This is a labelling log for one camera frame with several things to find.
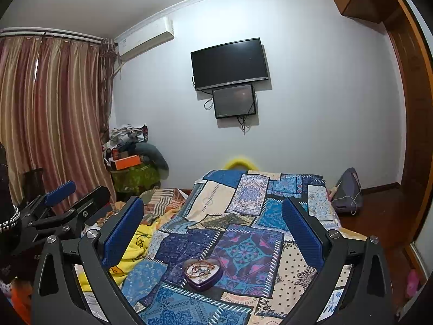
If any red gold braided bracelet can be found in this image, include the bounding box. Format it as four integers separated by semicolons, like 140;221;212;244
187;259;219;277

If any purple heart-shaped jewelry box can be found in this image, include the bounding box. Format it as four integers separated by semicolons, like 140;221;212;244
183;258;223;292

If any yellow cartoon blanket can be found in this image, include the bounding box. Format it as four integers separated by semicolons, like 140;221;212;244
77;222;160;294

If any purple grey backpack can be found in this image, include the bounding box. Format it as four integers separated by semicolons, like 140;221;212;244
331;167;363;215

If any pile of clothes and boxes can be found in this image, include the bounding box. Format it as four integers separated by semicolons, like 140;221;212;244
103;125;169;195

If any blue patchwork blanket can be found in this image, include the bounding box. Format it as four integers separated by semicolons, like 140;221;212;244
120;169;355;325

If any striped red beige curtain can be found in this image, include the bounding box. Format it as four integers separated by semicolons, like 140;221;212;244
1;36;116;213

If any brown wooden door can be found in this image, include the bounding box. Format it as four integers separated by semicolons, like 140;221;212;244
385;0;432;242

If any white air conditioner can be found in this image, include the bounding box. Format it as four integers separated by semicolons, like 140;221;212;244
116;17;175;62

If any small black wall monitor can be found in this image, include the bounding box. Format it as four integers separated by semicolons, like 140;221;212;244
212;84;256;120

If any wall-mounted black television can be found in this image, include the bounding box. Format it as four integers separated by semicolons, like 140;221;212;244
191;37;269;91

